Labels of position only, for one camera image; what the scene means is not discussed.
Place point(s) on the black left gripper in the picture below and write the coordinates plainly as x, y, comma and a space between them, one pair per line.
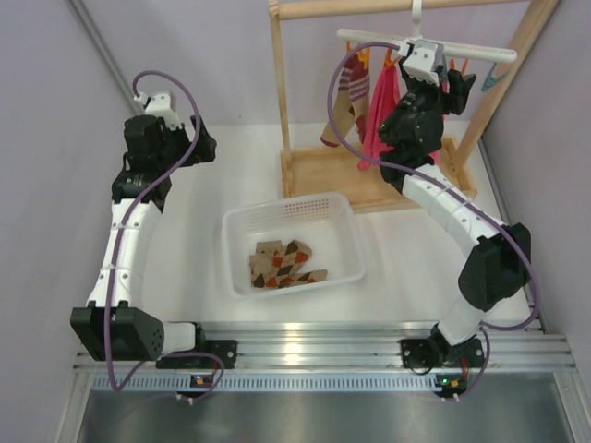
203, 149

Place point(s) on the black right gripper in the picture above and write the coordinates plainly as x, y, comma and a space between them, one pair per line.
459, 89

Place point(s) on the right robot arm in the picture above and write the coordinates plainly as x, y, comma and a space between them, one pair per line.
496, 253

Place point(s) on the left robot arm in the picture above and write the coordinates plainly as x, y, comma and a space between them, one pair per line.
112, 326

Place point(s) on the orange clip right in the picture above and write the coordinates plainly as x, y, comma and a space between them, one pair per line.
461, 67

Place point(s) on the orange clip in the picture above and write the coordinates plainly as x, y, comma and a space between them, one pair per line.
461, 67
391, 58
363, 55

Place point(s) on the teal clip far right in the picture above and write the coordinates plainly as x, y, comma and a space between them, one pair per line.
493, 79

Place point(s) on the white clip hanger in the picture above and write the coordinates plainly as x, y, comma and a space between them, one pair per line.
452, 49

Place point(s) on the orange clip middle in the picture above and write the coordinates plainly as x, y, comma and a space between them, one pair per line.
391, 58

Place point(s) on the orange clip far left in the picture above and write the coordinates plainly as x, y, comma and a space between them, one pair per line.
363, 55

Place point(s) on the wooden drying rack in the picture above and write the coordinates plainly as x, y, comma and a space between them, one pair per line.
318, 170

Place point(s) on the beige maroon striped sock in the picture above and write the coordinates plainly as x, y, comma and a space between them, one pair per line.
342, 110

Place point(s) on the argyle beige orange sock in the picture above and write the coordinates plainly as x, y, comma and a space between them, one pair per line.
289, 269

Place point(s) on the white plastic basket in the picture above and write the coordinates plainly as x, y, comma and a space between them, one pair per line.
323, 223

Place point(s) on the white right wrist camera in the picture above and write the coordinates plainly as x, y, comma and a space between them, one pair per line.
421, 59

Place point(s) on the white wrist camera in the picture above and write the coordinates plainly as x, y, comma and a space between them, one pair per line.
421, 59
160, 104

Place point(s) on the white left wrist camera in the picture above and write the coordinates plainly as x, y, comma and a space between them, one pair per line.
160, 104

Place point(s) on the aluminium frame post right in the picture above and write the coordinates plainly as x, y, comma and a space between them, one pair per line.
533, 293

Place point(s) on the aluminium frame post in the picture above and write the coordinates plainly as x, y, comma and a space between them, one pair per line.
533, 293
92, 32

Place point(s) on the aluminium frame post left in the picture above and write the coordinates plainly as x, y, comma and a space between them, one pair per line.
92, 32

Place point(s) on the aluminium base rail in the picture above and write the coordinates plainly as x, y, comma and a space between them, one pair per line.
336, 357

